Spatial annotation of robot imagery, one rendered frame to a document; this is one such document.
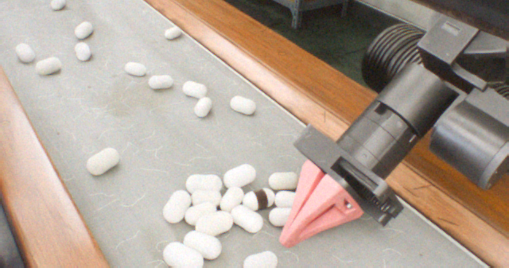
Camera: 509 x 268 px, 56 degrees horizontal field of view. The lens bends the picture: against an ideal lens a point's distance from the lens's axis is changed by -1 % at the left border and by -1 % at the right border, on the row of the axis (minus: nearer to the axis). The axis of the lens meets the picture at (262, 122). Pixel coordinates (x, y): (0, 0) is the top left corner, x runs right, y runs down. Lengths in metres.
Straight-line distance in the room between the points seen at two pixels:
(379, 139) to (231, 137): 0.22
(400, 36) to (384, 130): 0.41
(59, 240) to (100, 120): 0.22
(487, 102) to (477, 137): 0.04
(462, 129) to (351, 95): 0.27
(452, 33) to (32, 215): 0.41
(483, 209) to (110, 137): 0.42
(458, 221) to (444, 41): 0.19
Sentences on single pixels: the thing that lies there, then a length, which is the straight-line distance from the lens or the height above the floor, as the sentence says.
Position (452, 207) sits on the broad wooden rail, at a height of 0.76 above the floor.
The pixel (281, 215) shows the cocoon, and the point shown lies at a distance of 0.48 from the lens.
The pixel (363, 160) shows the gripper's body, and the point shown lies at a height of 0.84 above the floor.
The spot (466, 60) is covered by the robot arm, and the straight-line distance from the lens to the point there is 0.46.
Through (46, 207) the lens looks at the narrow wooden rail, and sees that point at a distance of 0.49.
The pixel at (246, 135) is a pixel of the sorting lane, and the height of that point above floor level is 0.74.
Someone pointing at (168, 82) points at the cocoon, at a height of 0.75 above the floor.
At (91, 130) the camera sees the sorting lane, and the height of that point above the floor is 0.74.
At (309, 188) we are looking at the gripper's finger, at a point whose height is 0.81.
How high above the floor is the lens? 1.09
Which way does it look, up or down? 34 degrees down
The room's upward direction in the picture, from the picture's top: 5 degrees clockwise
